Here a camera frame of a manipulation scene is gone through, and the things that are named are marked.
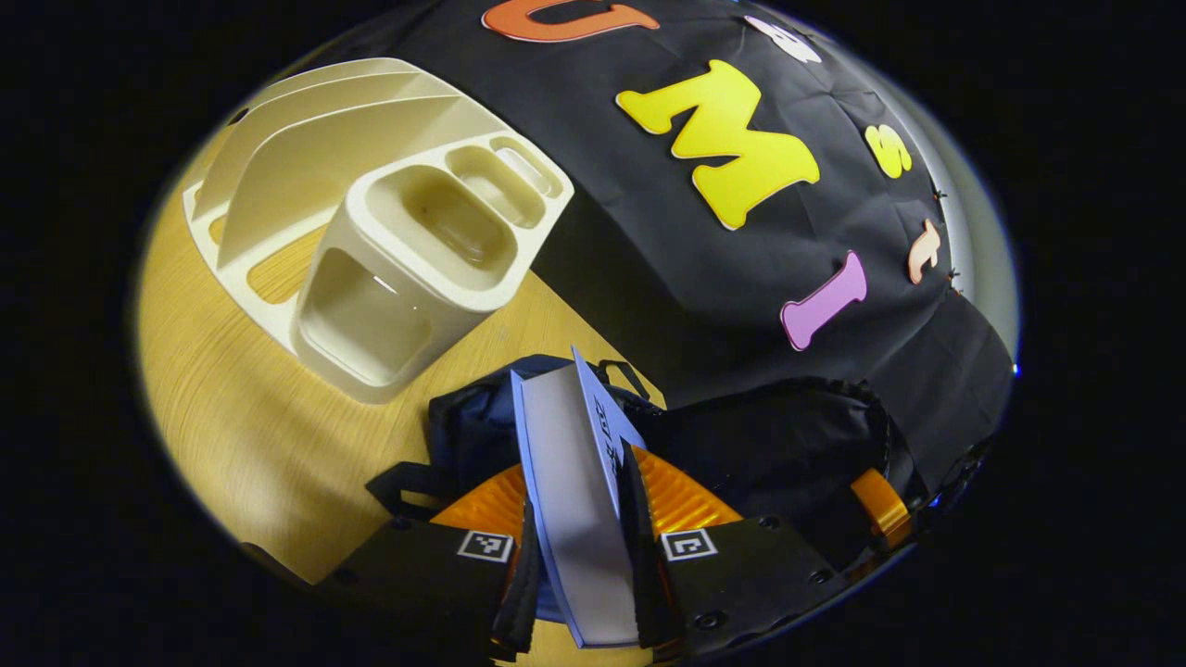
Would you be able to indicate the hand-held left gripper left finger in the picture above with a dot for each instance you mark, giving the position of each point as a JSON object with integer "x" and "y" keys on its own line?
{"x": 519, "y": 602}

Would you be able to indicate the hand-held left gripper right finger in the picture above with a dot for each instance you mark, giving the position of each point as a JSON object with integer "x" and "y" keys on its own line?
{"x": 639, "y": 556}

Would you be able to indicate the white plastic bookshelf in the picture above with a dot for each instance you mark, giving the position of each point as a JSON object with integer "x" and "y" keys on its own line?
{"x": 408, "y": 278}

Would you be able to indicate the blue schoolbag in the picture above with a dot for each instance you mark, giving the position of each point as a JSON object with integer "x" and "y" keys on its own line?
{"x": 473, "y": 417}

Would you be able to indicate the grey-purple book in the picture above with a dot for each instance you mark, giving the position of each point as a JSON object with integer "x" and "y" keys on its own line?
{"x": 574, "y": 482}

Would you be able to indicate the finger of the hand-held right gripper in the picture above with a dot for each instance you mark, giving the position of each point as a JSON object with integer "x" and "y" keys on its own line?
{"x": 880, "y": 509}

